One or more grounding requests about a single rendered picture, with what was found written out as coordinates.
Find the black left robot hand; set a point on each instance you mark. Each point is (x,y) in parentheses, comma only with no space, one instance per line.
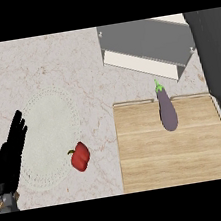
(10,162)

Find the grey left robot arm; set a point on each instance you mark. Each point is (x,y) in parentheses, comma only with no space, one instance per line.
(8,203)

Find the wooden tray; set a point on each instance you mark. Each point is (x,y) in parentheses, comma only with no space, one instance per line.
(170,157)

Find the grey tiered shelf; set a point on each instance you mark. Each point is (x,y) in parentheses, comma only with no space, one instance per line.
(145,42)

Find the pale oval placemat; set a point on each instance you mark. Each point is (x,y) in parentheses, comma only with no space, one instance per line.
(48,132)

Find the red bell pepper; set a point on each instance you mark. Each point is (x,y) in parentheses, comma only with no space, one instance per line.
(80,157)

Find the purple eggplant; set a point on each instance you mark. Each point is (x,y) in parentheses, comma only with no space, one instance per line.
(168,113)

